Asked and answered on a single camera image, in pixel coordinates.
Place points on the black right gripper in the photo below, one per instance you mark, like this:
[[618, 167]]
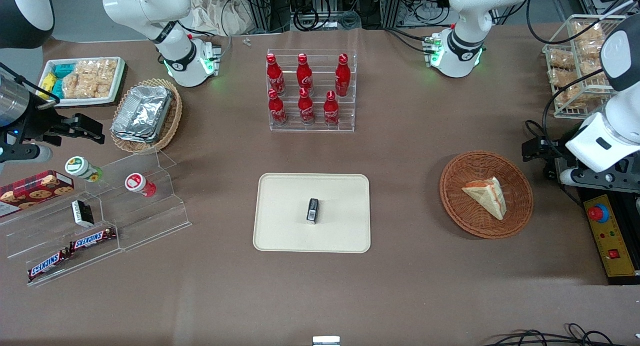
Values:
[[36, 121]]

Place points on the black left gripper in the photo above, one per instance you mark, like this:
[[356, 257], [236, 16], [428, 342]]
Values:
[[551, 152]]

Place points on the triangular sandwich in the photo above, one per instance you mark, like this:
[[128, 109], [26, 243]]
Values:
[[487, 198]]

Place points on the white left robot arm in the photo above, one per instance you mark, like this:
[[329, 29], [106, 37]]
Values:
[[462, 45]]

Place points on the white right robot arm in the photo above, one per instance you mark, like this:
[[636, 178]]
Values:
[[150, 10]]

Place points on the white rectangular snack tray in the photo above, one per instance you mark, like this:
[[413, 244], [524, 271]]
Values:
[[85, 102]]

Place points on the light oval wicker basket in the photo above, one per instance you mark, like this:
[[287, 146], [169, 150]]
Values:
[[170, 128]]

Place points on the brown round wicker basket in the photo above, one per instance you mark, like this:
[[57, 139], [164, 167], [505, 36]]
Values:
[[465, 221]]

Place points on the cream rectangular tray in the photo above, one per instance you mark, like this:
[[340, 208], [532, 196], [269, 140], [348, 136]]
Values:
[[285, 216]]

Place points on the green lid cup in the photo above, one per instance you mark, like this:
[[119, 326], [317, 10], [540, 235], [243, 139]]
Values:
[[80, 166]]

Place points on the teal snack packet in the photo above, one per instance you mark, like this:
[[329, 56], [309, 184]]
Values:
[[62, 69], [58, 88]]

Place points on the rice cracker snack pack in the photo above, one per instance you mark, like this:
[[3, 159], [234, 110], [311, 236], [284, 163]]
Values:
[[90, 78]]

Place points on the yellow snack packet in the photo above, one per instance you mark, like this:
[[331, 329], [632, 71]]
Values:
[[46, 83]]

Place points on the stacked aluminium foil trays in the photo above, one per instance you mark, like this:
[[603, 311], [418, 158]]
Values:
[[142, 113]]

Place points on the bagged fried snack pack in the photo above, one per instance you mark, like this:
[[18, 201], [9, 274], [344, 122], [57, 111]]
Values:
[[561, 59], [590, 65], [589, 32], [567, 96], [590, 49], [562, 78]]

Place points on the red lid cup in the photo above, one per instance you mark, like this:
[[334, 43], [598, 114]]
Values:
[[136, 183]]

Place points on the red cookie box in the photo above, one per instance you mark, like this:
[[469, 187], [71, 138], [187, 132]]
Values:
[[35, 191]]

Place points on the black and white small box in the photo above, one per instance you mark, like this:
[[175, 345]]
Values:
[[81, 213]]

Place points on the snickers chocolate bar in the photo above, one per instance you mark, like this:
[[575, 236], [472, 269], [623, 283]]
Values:
[[92, 239], [47, 266]]

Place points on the clear acrylic stepped shelf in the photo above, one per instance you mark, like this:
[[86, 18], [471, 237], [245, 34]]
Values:
[[145, 221]]

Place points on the yellow emergency stop control box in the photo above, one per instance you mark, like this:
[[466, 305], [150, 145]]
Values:
[[612, 236]]

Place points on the beige cloth bag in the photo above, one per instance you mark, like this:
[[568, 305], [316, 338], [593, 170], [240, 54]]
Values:
[[220, 13]]

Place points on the red cola bottle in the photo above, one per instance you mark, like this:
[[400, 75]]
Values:
[[331, 110], [276, 109], [274, 75], [304, 75], [342, 78], [305, 108]]

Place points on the clear acrylic bottle rack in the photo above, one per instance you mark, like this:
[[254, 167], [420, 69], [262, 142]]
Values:
[[320, 123]]

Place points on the silver clip at table edge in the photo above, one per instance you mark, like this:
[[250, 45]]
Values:
[[326, 341]]

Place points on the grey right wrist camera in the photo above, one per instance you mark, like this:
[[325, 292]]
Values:
[[25, 153]]

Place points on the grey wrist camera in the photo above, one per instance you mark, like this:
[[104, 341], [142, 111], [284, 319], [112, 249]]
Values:
[[25, 153], [600, 180]]

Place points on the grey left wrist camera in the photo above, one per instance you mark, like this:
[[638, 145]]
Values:
[[600, 180]]

